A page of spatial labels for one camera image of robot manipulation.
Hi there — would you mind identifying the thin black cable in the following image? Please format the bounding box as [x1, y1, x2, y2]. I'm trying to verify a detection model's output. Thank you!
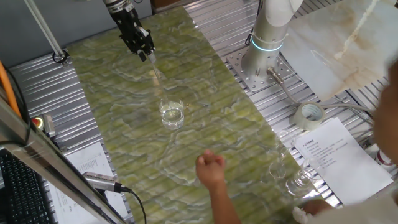
[4, 66, 32, 147]

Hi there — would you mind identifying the green marble pattern mat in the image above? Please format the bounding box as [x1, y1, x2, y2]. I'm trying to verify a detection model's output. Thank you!
[67, 5, 315, 224]

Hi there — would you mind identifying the brown cardboard box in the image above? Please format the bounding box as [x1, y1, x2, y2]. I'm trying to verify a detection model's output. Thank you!
[150, 0, 188, 14]

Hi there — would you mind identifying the red white round container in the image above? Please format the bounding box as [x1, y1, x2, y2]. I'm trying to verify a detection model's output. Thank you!
[374, 148, 396, 168]

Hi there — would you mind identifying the black keyboard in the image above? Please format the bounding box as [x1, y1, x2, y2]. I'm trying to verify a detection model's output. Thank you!
[0, 148, 59, 224]

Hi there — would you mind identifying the white tape roll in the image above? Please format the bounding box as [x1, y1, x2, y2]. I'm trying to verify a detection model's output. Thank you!
[293, 101, 325, 131]

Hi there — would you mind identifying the black camera housing cable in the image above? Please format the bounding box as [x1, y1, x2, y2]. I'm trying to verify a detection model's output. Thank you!
[120, 185, 148, 224]

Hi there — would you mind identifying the aluminium camera pole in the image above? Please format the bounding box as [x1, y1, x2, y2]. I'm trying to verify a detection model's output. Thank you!
[23, 0, 70, 67]

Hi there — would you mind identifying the person right hand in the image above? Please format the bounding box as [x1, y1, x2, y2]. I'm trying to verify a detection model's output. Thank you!
[303, 198, 334, 217]

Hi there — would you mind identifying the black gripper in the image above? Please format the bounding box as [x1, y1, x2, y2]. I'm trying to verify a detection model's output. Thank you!
[108, 7, 157, 63]

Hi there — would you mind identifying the glass beaker with water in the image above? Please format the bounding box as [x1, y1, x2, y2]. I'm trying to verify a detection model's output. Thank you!
[159, 95, 185, 131]

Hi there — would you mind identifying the person left forearm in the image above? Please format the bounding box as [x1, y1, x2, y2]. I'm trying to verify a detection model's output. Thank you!
[207, 182, 242, 224]

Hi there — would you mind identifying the emergency stop button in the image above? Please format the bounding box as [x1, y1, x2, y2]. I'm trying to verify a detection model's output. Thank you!
[30, 113, 57, 138]

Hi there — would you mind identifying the aluminium frame bar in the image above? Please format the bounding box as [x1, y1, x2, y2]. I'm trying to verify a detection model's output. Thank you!
[0, 95, 127, 224]

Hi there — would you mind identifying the white instruction paper sheet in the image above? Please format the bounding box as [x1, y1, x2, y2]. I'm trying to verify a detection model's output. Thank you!
[293, 117, 394, 207]

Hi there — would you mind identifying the printed paper sheet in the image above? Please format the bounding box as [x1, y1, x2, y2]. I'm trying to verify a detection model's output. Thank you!
[47, 142, 129, 224]

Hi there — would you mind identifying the beige marble pattern sheet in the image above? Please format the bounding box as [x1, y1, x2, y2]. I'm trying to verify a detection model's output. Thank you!
[280, 0, 398, 103]

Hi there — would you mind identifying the orange cable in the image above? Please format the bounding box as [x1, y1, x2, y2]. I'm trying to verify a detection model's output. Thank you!
[0, 60, 22, 119]

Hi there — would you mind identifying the white t-shirt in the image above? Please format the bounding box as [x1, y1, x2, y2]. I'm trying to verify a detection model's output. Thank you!
[306, 180, 398, 224]

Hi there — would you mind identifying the silver microphone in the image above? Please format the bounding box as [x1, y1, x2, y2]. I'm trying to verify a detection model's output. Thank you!
[82, 171, 124, 193]

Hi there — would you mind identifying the black base cable bundle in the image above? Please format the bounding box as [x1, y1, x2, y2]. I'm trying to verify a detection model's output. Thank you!
[244, 0, 262, 47]

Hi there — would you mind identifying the person left hand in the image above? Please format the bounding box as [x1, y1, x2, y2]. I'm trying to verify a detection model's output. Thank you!
[195, 149, 226, 191]

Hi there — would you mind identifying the white cloth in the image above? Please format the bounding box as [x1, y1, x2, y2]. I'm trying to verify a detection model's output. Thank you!
[291, 206, 312, 224]

